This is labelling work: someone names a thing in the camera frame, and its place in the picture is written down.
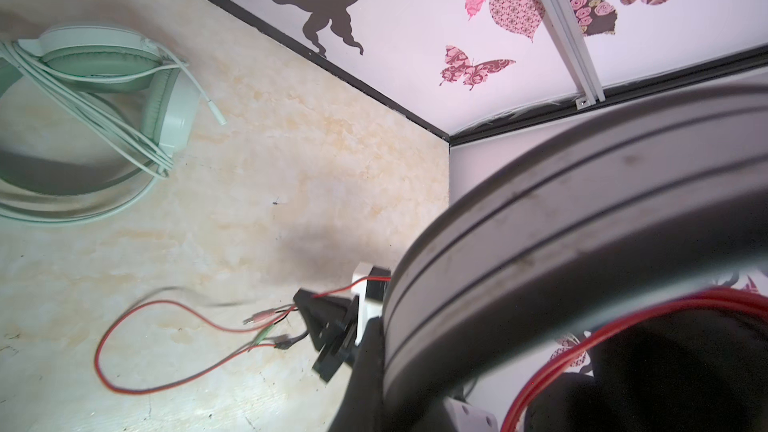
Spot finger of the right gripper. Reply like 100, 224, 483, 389
293, 289, 354, 336
313, 324, 359, 383

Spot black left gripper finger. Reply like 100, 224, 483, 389
328, 317, 384, 432

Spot red headphone cable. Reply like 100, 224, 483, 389
92, 275, 768, 432

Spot mint green headphones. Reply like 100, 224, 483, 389
1, 23, 226, 226

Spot white black headphones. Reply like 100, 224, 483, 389
383, 84, 767, 429

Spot mint green headphone cable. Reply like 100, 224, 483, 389
0, 38, 228, 180

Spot rear aluminium rail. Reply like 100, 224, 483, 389
541, 0, 606, 110

